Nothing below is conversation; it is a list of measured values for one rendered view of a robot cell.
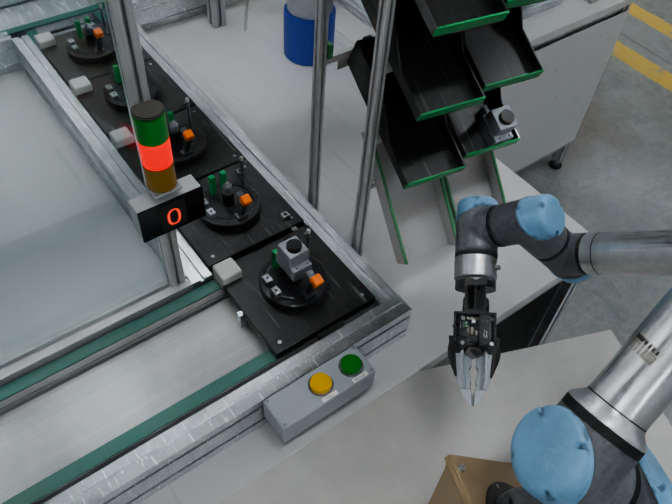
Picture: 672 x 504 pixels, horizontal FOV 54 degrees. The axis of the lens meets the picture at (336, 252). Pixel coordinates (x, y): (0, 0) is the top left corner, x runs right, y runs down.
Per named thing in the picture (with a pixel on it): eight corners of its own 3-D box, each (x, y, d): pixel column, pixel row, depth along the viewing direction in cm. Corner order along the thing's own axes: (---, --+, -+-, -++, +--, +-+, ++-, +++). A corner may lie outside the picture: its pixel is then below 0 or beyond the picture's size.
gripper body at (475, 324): (450, 345, 110) (453, 275, 114) (451, 352, 118) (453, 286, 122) (498, 347, 109) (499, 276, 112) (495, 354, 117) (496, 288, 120)
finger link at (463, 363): (453, 402, 109) (455, 346, 112) (454, 405, 115) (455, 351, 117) (472, 404, 109) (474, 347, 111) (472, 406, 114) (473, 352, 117)
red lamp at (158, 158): (178, 164, 108) (174, 140, 104) (150, 175, 106) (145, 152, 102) (164, 146, 110) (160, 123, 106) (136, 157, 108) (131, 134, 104)
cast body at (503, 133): (507, 143, 134) (524, 127, 128) (489, 149, 133) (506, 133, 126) (488, 107, 136) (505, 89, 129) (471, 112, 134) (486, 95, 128)
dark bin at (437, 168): (461, 171, 129) (478, 155, 122) (403, 190, 125) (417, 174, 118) (404, 48, 134) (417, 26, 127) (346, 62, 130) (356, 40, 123)
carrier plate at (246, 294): (374, 302, 137) (375, 296, 135) (276, 360, 127) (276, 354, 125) (307, 230, 148) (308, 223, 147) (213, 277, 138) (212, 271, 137)
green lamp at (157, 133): (174, 140, 104) (170, 115, 100) (145, 151, 102) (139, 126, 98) (160, 122, 106) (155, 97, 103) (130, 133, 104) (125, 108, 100)
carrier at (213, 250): (304, 226, 149) (305, 185, 140) (209, 272, 139) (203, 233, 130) (247, 164, 161) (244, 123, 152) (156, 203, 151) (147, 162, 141)
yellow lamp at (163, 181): (182, 186, 111) (178, 164, 108) (155, 197, 109) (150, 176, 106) (168, 169, 114) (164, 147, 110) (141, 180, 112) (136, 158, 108)
